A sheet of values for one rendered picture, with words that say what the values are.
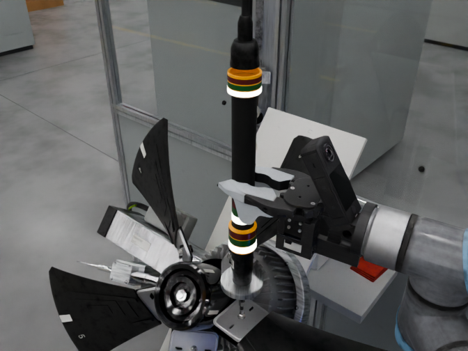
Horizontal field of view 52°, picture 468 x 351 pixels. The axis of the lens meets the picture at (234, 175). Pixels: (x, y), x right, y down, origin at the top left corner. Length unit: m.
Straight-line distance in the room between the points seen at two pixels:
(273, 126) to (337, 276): 0.51
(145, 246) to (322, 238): 0.57
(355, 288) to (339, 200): 0.82
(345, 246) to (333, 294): 0.75
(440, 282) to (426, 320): 0.06
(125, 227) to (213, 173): 0.73
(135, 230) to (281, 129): 0.42
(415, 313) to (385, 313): 1.05
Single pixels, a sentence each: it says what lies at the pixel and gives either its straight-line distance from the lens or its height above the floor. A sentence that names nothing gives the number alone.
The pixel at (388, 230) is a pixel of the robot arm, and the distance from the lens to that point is 0.60.
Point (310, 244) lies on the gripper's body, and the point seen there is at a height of 1.43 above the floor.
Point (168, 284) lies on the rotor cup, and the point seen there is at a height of 1.23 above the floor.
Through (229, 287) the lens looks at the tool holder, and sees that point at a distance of 0.78.
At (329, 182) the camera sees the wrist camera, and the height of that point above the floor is 1.52.
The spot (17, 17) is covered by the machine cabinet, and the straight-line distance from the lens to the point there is 6.51.
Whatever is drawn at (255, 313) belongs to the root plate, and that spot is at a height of 1.19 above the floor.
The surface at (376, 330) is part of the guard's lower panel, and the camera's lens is 1.78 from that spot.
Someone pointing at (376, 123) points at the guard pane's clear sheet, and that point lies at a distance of 1.37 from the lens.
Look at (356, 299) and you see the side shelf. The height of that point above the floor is 0.86.
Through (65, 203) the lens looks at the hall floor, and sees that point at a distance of 3.36.
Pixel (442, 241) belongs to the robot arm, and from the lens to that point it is 0.60.
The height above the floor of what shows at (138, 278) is 1.10.
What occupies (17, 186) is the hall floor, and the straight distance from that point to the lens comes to 3.65.
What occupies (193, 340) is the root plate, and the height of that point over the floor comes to 1.12.
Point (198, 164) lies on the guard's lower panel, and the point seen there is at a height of 0.88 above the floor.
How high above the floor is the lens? 1.84
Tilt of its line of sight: 32 degrees down
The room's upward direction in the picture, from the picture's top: straight up
